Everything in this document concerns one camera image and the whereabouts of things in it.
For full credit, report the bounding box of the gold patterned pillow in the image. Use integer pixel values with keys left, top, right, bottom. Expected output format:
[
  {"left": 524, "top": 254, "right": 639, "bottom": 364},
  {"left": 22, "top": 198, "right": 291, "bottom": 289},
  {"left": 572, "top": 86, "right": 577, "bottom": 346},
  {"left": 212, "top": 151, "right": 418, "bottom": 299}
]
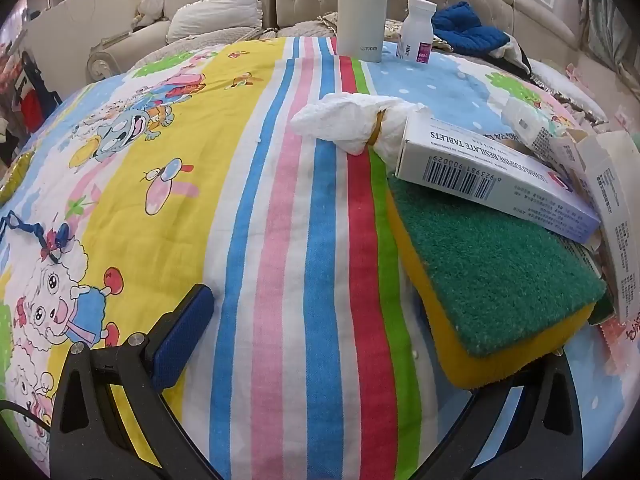
[{"left": 260, "top": 10, "right": 341, "bottom": 41}]

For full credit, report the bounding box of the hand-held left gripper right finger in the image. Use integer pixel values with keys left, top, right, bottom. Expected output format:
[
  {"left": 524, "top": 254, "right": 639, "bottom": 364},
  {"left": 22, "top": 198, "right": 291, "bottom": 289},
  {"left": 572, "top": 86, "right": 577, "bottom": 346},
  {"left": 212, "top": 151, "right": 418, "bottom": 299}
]
[{"left": 415, "top": 352, "right": 583, "bottom": 480}]

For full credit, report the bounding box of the red garment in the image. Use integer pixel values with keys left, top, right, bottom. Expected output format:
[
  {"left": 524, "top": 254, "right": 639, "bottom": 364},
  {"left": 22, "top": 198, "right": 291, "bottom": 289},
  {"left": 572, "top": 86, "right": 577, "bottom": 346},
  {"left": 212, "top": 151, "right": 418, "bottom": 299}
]
[{"left": 10, "top": 50, "right": 63, "bottom": 131}]

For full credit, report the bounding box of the patterned curtain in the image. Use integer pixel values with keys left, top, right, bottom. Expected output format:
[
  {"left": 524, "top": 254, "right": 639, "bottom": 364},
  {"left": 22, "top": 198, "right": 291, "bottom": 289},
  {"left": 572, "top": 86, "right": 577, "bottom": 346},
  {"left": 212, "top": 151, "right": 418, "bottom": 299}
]
[{"left": 575, "top": 0, "right": 640, "bottom": 81}]

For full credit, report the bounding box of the black white garment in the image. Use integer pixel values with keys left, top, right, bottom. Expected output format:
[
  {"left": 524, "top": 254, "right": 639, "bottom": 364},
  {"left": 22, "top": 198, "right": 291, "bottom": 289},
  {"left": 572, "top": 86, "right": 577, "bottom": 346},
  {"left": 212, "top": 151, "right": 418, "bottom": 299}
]
[{"left": 487, "top": 37, "right": 532, "bottom": 76}]

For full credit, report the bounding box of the pink snack packet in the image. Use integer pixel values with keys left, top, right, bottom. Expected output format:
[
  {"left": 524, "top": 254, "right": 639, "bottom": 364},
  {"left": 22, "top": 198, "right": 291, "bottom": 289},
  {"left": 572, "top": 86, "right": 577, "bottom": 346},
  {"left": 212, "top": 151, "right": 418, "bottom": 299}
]
[{"left": 595, "top": 310, "right": 640, "bottom": 356}]

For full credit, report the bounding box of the white pillow gold trim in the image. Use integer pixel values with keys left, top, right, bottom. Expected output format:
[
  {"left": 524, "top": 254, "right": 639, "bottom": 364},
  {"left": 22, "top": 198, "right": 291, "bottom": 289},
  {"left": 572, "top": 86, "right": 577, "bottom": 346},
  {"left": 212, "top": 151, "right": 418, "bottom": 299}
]
[{"left": 527, "top": 57, "right": 608, "bottom": 121}]

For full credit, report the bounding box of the yellow green sponge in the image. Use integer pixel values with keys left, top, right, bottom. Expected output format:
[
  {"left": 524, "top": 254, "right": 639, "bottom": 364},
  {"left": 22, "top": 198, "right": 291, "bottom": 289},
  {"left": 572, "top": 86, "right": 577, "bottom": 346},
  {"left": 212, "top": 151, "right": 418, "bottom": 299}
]
[{"left": 386, "top": 172, "right": 608, "bottom": 390}]

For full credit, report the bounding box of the white purple medicine box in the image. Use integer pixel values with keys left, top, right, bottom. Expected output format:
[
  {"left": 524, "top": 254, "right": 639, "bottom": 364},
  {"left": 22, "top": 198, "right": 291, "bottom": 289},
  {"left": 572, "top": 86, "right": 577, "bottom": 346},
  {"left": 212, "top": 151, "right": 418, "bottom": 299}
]
[{"left": 395, "top": 112, "right": 601, "bottom": 245}]

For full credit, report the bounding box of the cartoon printed blanket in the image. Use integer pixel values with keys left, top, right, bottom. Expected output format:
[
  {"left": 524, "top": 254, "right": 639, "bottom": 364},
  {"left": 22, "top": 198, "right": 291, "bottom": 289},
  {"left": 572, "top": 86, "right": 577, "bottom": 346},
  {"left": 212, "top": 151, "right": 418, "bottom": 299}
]
[{"left": 0, "top": 35, "right": 640, "bottom": 480}]

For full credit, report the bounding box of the open white cardboard box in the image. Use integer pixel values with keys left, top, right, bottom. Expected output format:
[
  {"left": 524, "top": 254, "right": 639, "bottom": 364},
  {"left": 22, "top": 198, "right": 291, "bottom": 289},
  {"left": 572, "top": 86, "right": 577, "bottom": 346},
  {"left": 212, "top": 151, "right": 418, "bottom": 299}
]
[{"left": 565, "top": 130, "right": 640, "bottom": 323}]

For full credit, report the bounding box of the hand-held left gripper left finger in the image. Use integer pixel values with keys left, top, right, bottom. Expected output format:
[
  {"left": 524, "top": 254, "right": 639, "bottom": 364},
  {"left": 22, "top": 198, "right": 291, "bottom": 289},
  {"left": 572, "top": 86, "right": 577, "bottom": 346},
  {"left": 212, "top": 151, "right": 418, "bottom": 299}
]
[{"left": 50, "top": 284, "right": 221, "bottom": 480}]

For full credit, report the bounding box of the black cable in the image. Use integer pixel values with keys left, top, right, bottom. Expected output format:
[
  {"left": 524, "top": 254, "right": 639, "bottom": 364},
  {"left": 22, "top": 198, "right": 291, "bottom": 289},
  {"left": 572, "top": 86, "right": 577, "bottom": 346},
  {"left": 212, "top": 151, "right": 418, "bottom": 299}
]
[{"left": 0, "top": 400, "right": 53, "bottom": 431}]

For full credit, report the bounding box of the white tissue wad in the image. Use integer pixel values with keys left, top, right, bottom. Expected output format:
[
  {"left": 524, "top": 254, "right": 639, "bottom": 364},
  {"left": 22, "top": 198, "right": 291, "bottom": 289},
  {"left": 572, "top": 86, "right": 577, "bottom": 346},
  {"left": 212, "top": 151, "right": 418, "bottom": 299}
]
[{"left": 290, "top": 92, "right": 430, "bottom": 156}]

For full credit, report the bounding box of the white thermos bottle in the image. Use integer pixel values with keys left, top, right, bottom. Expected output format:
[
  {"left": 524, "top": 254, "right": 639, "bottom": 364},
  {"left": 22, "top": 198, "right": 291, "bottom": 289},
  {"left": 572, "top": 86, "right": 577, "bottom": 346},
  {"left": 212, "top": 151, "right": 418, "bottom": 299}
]
[{"left": 336, "top": 0, "right": 390, "bottom": 63}]

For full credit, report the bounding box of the white pill bottle pink label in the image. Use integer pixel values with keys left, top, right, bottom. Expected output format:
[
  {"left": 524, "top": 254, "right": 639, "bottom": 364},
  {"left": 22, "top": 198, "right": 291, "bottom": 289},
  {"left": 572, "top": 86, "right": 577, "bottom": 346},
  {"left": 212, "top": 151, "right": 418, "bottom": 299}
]
[{"left": 396, "top": 0, "right": 438, "bottom": 64}]

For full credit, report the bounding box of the white ruffled pillow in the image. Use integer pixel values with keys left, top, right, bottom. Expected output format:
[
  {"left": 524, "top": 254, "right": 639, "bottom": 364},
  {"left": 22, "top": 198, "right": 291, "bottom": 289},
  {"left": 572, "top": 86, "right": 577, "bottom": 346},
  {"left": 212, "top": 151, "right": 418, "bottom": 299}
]
[{"left": 166, "top": 0, "right": 264, "bottom": 43}]

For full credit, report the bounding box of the blue quilted jacket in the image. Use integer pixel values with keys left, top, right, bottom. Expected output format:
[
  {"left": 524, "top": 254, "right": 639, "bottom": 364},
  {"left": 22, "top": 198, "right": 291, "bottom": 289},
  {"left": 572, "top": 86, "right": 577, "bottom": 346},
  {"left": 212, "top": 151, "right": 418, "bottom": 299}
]
[{"left": 431, "top": 2, "right": 516, "bottom": 58}]

